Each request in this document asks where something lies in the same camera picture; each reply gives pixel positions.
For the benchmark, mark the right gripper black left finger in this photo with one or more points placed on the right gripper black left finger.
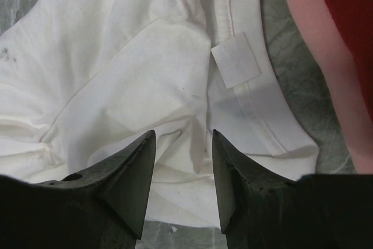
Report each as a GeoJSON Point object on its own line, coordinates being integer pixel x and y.
{"type": "Point", "coordinates": [102, 206]}

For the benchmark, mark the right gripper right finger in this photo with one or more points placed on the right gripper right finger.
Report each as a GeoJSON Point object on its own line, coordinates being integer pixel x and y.
{"type": "Point", "coordinates": [261, 209]}

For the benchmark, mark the cream white t-shirt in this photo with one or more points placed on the cream white t-shirt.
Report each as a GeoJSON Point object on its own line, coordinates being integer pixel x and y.
{"type": "Point", "coordinates": [81, 79]}

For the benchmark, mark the folded pink t-shirt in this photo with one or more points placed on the folded pink t-shirt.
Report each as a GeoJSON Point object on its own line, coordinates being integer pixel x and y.
{"type": "Point", "coordinates": [324, 41]}

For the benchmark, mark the folded red t-shirt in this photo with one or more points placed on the folded red t-shirt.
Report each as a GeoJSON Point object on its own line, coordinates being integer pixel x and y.
{"type": "Point", "coordinates": [353, 19]}

